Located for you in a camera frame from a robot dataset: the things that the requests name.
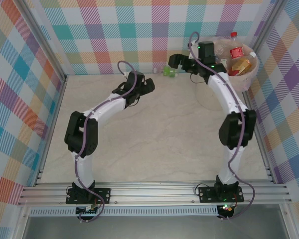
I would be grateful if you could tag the grey metal panel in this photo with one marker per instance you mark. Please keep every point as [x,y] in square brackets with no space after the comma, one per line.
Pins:
[152,227]

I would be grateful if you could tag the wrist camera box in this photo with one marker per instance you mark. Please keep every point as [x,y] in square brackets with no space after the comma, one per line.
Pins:
[193,51]
[126,74]

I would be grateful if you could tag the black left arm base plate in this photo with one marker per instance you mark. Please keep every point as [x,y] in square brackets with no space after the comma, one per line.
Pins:
[103,195]

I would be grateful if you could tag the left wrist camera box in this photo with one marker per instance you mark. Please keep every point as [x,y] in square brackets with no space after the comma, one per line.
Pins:
[126,74]

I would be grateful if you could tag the aluminium frame post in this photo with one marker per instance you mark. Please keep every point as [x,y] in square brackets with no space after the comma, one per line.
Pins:
[44,42]
[269,18]

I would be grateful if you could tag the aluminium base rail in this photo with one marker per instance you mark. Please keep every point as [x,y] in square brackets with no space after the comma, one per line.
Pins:
[152,194]

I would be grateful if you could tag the left aluminium side rail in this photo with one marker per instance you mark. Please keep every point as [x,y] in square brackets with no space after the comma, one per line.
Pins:
[52,124]

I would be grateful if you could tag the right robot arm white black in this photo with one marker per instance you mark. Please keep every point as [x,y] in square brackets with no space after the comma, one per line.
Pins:
[234,161]

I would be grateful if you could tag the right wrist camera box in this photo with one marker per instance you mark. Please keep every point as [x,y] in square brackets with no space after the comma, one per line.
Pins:
[193,51]

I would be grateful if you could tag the amber tea bottle white cap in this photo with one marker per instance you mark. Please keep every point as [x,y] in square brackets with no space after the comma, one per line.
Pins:
[239,67]

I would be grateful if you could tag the right aluminium side rail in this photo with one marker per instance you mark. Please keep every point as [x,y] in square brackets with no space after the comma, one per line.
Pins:
[264,154]

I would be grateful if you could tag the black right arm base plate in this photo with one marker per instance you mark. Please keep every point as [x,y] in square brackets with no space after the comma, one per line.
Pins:
[206,194]

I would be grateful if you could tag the left aluminium frame post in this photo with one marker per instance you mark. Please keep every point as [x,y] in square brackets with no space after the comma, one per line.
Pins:
[44,42]

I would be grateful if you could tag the right aluminium frame post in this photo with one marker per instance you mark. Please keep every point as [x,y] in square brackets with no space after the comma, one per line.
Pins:
[269,18]

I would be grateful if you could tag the green plastic bottle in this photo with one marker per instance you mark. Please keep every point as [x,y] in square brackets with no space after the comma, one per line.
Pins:
[170,71]

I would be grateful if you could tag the round cream waste bin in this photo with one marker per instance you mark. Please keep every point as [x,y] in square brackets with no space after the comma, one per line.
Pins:
[204,97]

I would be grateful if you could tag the aluminium side rail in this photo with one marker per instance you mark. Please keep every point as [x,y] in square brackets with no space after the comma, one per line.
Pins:
[264,154]
[52,124]

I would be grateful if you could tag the red label bottle red cap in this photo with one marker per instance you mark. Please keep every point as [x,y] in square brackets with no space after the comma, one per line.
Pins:
[236,52]

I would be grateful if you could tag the clear plastic bin liner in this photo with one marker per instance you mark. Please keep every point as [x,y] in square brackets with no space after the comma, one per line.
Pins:
[244,82]

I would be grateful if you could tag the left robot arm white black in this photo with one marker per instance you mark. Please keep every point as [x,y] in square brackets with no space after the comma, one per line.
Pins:
[84,169]

